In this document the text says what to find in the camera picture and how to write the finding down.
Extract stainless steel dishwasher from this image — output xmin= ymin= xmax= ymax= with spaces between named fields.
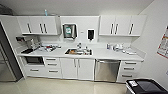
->
xmin=94 ymin=59 xmax=122 ymax=83

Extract chrome faucet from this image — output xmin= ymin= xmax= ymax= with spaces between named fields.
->
xmin=75 ymin=42 xmax=83 ymax=51

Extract black soap dispenser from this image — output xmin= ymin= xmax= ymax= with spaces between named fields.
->
xmin=87 ymin=29 xmax=96 ymax=42

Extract red utensil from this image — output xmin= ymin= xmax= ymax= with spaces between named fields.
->
xmin=46 ymin=45 xmax=53 ymax=50

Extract black built-in microwave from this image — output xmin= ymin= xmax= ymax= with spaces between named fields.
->
xmin=24 ymin=55 xmax=45 ymax=66

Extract grey bin black lid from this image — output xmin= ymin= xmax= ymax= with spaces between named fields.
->
xmin=125 ymin=78 xmax=168 ymax=94

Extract large printed wall poster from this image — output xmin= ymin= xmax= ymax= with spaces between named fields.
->
xmin=156 ymin=26 xmax=168 ymax=59

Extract white wall cabinet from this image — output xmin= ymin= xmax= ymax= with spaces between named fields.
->
xmin=98 ymin=14 xmax=148 ymax=37
xmin=16 ymin=15 xmax=63 ymax=36

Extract white dishes on counter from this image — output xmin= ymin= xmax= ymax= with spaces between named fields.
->
xmin=124 ymin=48 xmax=138 ymax=55

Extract microwave oven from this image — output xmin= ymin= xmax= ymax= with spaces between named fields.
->
xmin=23 ymin=55 xmax=62 ymax=80

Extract stainless steel sink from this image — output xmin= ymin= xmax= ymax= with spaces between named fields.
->
xmin=64 ymin=48 xmax=93 ymax=56

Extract steel paper towel dispenser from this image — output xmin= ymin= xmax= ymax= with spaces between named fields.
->
xmin=62 ymin=23 xmax=78 ymax=41

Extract wire dish rack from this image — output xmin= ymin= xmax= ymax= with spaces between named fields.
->
xmin=38 ymin=43 xmax=63 ymax=53

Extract white sink base cabinet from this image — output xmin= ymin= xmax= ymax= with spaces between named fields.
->
xmin=60 ymin=57 xmax=96 ymax=82

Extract stainless steel refrigerator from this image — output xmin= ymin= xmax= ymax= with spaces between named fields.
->
xmin=0 ymin=23 xmax=23 ymax=83

